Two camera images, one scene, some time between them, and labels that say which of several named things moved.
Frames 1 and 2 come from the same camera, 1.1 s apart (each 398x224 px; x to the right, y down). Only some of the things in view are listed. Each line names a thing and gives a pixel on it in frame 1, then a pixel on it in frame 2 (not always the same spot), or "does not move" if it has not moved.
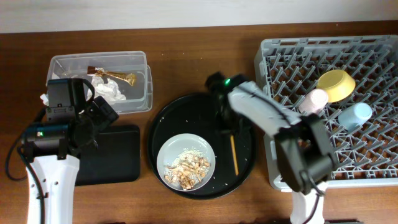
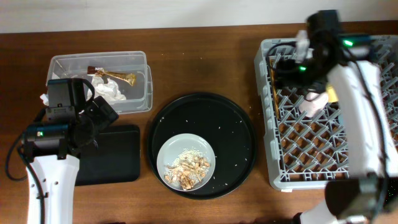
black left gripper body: (96, 119) does not move
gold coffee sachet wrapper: (99, 71) does not move
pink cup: (313, 101) does not move
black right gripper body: (229, 123) to (303, 75)
